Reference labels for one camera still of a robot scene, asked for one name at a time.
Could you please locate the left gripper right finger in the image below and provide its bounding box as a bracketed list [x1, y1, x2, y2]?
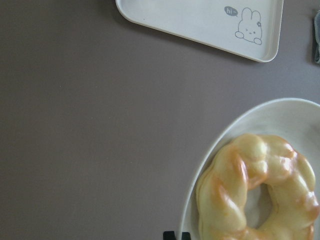
[181, 232, 191, 240]

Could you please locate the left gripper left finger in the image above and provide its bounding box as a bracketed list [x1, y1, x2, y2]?
[162, 231, 175, 240]

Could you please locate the glazed twisted donut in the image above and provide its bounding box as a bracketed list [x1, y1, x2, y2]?
[196, 133, 320, 240]

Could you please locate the grey-white plate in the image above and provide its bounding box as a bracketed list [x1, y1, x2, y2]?
[176, 98, 320, 240]

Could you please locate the cream rabbit tray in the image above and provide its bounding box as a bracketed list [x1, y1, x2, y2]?
[115, 0, 284, 63]

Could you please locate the grey folded cloth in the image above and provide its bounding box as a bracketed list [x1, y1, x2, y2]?
[312, 9, 320, 65]

